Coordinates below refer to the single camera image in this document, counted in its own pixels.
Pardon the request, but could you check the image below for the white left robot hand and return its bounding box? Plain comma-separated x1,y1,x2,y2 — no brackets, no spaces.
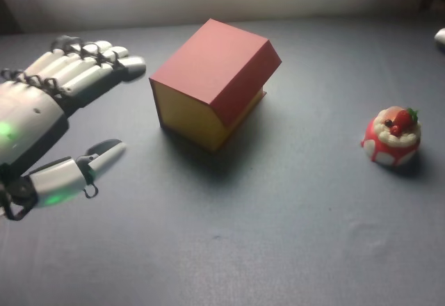
0,35,147,220

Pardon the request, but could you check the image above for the toy strawberry cream cake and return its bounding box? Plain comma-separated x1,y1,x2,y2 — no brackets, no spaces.
360,106,423,172

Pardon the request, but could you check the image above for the yellow box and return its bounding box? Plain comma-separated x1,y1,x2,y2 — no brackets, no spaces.
148,18,282,153

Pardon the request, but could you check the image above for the grey table cloth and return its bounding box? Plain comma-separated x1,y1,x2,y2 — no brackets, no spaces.
0,16,445,306

